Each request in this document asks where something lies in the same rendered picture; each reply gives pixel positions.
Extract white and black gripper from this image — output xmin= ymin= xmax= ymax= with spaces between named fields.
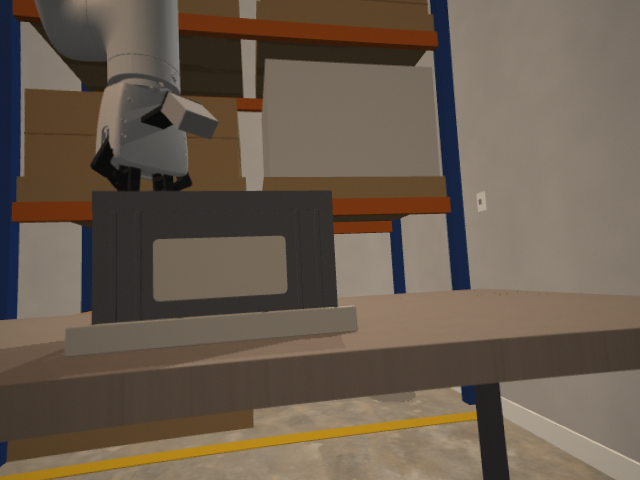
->
xmin=90 ymin=80 xmax=192 ymax=192

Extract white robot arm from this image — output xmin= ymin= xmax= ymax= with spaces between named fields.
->
xmin=34 ymin=0 xmax=219 ymax=140

